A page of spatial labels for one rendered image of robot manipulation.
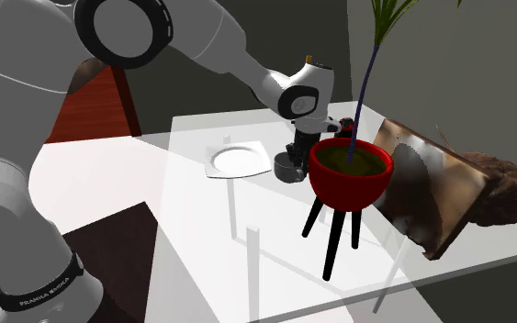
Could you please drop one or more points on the dark brown robot stand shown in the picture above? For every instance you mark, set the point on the dark brown robot stand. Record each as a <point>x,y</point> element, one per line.
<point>119,255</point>

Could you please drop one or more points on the white square plate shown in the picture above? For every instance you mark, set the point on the white square plate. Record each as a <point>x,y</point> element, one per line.
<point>236,161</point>

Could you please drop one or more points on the brown furry lump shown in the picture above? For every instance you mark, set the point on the brown furry lump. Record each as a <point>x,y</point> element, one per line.
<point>508,192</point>

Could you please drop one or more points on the brown framed picture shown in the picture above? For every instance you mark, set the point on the brown framed picture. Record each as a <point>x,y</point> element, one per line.
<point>437,192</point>

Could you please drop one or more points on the clear glass table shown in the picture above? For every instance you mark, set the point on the clear glass table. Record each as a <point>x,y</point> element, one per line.
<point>280,241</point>

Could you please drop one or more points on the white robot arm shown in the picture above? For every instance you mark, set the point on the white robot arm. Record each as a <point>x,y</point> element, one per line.
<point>25,134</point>

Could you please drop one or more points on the small black and red object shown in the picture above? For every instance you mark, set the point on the small black and red object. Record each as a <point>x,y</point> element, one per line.
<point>347,127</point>

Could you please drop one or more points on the dark grey cup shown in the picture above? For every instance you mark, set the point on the dark grey cup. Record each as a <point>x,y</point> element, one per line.
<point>285,172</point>

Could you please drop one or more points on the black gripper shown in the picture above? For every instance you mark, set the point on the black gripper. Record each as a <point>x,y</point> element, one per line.
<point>306,142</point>

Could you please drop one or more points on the reddish brown wooden furniture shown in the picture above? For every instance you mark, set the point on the reddish brown wooden furniture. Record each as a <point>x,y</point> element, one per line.
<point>92,112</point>

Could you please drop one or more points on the plant in red legged pot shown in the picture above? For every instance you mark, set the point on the plant in red legged pot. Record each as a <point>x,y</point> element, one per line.
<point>347,188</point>

